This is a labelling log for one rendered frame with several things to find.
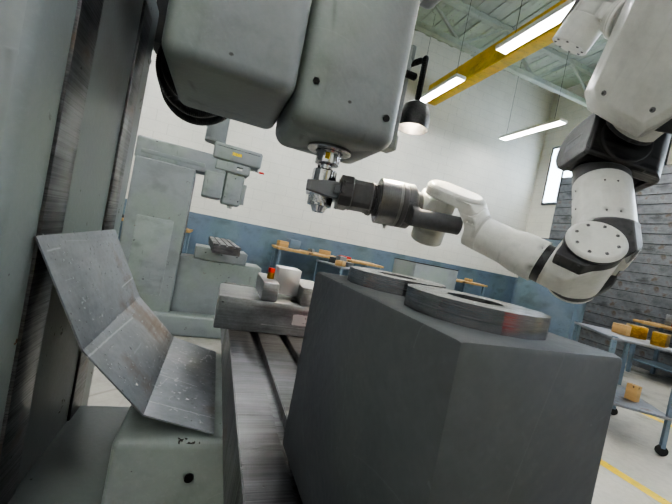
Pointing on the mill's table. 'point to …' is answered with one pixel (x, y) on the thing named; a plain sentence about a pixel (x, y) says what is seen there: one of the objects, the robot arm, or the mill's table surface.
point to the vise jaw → (304, 292)
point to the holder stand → (442, 398)
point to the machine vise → (259, 309)
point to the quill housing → (350, 76)
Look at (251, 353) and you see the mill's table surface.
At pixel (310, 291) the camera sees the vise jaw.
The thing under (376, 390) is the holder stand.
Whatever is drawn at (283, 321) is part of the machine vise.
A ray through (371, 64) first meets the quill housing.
